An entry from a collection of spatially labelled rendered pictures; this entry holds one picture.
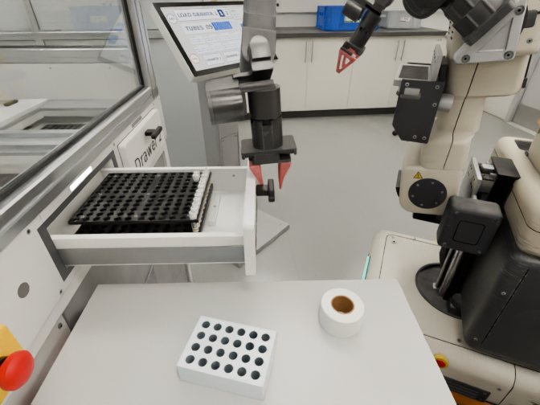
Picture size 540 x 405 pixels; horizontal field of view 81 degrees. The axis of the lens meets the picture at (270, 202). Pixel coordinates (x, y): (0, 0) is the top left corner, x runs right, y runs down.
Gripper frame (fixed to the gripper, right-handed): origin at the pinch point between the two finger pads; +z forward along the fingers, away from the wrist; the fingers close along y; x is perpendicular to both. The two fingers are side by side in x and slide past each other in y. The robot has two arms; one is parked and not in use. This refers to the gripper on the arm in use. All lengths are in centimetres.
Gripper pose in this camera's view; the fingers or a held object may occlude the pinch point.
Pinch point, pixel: (271, 185)
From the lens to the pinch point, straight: 64.5
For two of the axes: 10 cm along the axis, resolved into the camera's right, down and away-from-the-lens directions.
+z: 0.7, 8.3, 5.6
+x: 0.7, 5.5, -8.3
